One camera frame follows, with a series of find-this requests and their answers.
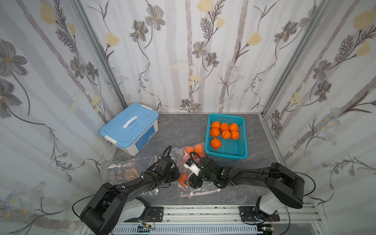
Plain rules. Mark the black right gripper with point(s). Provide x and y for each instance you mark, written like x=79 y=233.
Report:
x=194 y=179

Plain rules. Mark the clear zip-top bag front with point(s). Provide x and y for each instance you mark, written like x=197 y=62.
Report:
x=124 y=168

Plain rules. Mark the orange from bag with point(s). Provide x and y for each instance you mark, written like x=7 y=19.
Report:
x=183 y=180
x=215 y=143
x=234 y=135
x=226 y=135

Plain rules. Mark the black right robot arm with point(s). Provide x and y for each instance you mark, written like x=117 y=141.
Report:
x=287 y=186

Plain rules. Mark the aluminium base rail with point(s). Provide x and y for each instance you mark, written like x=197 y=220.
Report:
x=219 y=220

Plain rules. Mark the blue lid storage box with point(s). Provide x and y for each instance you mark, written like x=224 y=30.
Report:
x=132 y=129

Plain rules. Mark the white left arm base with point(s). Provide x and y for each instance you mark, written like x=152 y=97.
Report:
x=139 y=210

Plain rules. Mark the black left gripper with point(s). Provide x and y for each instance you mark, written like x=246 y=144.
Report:
x=173 y=171

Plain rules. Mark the clear zip-top bag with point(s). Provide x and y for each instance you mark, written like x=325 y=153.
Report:
x=187 y=173
x=124 y=168

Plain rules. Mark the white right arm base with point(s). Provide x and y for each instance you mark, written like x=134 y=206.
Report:
x=265 y=210

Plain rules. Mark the teal plastic basket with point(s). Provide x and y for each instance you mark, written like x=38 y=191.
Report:
x=230 y=149

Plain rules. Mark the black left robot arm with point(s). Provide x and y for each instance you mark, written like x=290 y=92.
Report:
x=103 y=211

